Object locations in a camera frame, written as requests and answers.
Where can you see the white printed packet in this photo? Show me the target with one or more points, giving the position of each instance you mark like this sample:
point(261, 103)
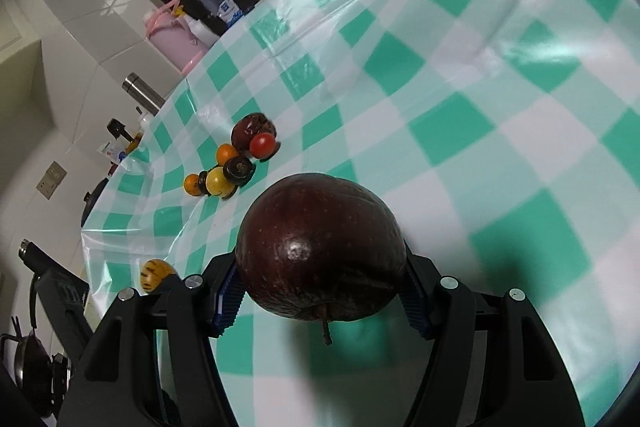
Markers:
point(112, 153)

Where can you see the large dark red apple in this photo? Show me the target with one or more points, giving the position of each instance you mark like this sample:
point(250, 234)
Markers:
point(320, 247)

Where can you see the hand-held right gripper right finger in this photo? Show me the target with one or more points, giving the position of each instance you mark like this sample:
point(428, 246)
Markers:
point(415, 307)

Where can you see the steel thermos flask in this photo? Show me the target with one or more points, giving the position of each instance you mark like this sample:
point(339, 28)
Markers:
point(142, 92)

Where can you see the black pot lid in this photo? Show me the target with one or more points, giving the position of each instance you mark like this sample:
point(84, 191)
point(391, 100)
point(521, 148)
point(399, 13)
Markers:
point(92, 204)

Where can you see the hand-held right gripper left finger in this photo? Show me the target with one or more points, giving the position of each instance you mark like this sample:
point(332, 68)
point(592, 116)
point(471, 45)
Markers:
point(227, 302)

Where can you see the blue white packet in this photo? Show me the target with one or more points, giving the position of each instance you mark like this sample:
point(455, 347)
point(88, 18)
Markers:
point(229, 9)

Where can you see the striped yellow pepino melon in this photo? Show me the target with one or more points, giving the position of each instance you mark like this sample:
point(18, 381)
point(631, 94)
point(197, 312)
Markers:
point(155, 274)

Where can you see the small orange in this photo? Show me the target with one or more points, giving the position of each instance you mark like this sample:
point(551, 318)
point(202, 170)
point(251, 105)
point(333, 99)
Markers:
point(226, 153)
point(191, 184)

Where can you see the wall socket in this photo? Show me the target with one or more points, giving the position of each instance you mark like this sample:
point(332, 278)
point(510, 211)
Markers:
point(51, 180)

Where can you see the dark brown round fruit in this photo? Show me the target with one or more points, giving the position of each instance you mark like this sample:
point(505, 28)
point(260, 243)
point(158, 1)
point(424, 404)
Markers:
point(239, 168)

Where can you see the black capped sauce bottle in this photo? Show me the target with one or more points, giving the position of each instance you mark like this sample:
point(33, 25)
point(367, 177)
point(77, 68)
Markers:
point(117, 128)

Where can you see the pink jug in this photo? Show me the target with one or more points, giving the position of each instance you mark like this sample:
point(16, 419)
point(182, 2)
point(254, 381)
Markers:
point(175, 42)

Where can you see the green checked tablecloth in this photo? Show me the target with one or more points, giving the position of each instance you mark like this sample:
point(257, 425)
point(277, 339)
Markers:
point(450, 107)

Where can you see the red tomato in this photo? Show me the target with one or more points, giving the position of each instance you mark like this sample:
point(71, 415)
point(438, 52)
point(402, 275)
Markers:
point(262, 146)

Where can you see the small white bottle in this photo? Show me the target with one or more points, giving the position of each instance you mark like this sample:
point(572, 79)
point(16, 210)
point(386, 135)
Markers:
point(146, 122)

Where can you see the yellow green round fruit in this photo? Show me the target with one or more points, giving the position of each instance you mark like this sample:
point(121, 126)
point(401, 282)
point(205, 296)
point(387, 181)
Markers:
point(218, 181)

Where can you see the small dark round fruit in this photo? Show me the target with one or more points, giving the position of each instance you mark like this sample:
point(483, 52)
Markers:
point(203, 183)

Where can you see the black wok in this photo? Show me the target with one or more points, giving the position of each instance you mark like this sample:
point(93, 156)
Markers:
point(30, 367)

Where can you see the wrinkled dark red fruit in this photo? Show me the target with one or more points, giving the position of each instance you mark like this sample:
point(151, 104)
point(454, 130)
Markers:
point(247, 129)

